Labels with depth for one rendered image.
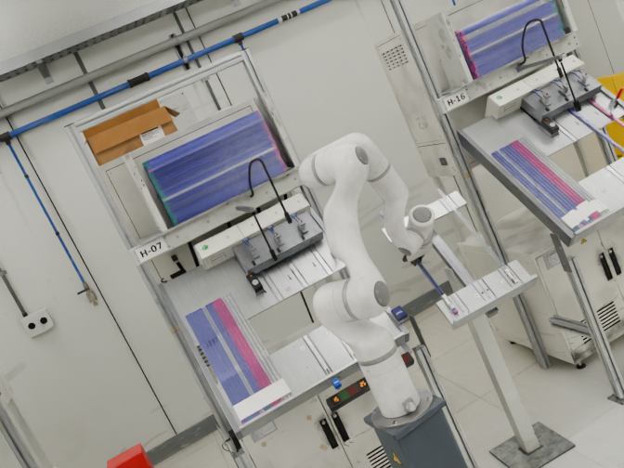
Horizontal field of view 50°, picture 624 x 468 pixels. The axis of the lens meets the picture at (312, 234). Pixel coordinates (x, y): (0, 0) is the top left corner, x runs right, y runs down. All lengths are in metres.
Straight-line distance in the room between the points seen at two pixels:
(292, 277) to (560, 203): 1.11
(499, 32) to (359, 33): 1.55
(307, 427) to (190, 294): 0.70
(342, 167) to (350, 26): 2.73
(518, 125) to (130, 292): 2.41
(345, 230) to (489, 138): 1.34
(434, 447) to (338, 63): 2.96
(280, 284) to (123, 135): 0.95
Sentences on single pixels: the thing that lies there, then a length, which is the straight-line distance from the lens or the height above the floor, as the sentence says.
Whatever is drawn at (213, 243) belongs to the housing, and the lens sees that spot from 2.68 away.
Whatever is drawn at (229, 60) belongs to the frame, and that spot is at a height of 1.88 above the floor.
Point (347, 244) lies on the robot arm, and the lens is 1.86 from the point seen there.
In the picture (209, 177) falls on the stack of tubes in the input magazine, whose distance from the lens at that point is 2.66.
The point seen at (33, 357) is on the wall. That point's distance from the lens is 4.27.
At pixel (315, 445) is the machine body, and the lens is 2.79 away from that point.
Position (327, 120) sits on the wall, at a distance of 4.38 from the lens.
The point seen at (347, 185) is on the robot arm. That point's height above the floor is 1.36.
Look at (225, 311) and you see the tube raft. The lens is 2.58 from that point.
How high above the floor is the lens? 1.62
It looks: 10 degrees down
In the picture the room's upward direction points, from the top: 25 degrees counter-clockwise
